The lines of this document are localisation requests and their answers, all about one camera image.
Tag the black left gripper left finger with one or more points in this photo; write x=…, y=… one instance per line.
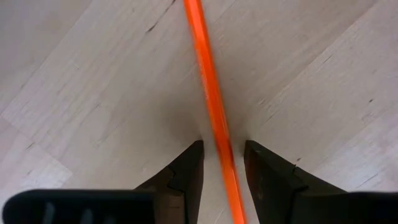
x=183, y=186

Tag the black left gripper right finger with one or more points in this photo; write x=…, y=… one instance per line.
x=273, y=193

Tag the orange pencil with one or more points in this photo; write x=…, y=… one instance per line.
x=214, y=102

